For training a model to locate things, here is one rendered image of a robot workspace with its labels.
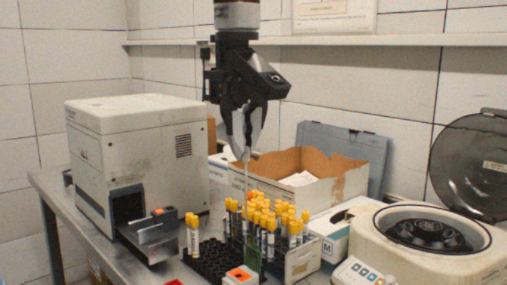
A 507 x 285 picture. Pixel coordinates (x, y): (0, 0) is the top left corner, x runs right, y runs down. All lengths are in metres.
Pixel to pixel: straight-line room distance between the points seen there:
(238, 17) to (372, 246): 0.45
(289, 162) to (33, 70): 1.44
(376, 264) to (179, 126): 0.54
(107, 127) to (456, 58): 0.78
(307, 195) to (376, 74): 0.40
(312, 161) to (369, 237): 0.47
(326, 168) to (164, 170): 0.46
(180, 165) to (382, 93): 0.55
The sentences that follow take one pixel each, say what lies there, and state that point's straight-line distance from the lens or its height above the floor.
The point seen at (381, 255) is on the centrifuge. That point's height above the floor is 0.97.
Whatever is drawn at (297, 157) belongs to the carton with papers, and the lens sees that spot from 1.17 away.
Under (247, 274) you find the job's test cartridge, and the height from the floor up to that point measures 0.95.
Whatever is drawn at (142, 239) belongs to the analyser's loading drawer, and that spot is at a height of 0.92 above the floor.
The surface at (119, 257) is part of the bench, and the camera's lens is 0.90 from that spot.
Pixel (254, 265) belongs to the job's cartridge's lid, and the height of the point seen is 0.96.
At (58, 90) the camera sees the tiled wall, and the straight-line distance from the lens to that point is 2.20.
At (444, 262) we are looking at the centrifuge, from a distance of 0.69.
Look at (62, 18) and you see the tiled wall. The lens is 2.21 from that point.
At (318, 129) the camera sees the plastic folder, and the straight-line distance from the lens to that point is 1.20.
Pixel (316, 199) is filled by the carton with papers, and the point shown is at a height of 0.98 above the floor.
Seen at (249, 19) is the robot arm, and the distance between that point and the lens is 0.62.
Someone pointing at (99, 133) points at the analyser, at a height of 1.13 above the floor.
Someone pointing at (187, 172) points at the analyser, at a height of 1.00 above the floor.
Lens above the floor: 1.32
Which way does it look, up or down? 14 degrees down
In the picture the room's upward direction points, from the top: straight up
